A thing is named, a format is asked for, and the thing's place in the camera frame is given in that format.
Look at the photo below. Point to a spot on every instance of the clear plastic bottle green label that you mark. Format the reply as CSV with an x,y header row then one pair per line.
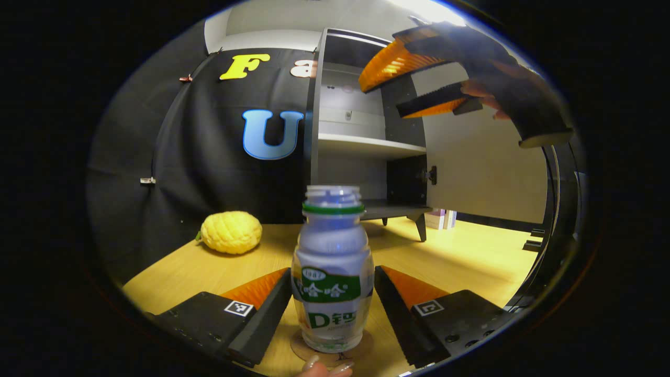
x,y
332,262

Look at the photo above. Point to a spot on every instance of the dark grey cabinet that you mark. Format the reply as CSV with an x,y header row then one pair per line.
x,y
361,146

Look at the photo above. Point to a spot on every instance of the long ceiling light panel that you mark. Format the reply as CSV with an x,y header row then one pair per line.
x,y
429,10

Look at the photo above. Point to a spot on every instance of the yellow bumpy toy fruit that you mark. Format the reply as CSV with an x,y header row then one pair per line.
x,y
230,233

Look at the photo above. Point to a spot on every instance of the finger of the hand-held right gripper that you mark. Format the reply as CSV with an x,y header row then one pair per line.
x,y
439,44
429,99

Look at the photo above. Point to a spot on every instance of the round wooden coaster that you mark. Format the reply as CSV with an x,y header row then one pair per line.
x,y
298,348

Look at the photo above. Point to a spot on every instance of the white cloth clip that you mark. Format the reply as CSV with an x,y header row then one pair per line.
x,y
148,181

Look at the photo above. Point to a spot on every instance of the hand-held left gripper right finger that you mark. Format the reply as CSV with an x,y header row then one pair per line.
x,y
395,319

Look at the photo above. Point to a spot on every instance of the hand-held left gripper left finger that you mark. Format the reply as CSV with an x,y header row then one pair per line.
x,y
264,319

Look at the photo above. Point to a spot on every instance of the black backdrop cloth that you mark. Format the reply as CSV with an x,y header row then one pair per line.
x,y
199,157

